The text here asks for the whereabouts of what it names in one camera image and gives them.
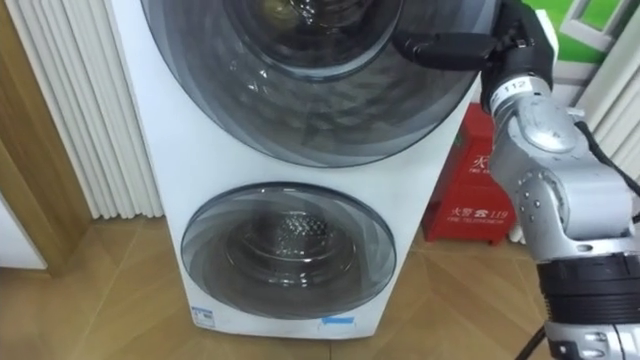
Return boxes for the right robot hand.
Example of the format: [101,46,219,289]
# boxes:
[391,0,560,112]

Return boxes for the red fire extinguisher box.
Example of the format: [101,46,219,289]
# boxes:
[421,102,517,246]

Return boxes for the white stacked washing machines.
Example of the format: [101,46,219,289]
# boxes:
[103,0,501,341]

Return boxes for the white ribbed curtain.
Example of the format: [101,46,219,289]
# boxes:
[3,0,165,220]

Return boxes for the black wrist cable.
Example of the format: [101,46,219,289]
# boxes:
[574,120,640,224]

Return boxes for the wooden door frame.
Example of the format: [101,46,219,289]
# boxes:
[0,0,93,279]

